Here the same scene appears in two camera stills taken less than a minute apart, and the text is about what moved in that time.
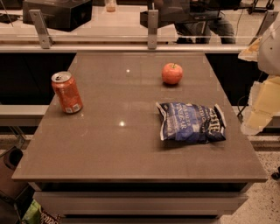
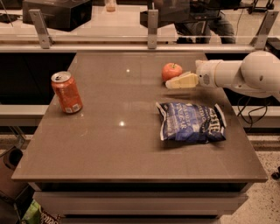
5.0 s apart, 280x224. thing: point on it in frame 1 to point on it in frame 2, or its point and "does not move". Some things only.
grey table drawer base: (141, 202) does not move
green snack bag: (36, 215) does not move
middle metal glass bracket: (152, 28) does not move
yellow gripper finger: (251, 52) to (206, 71)
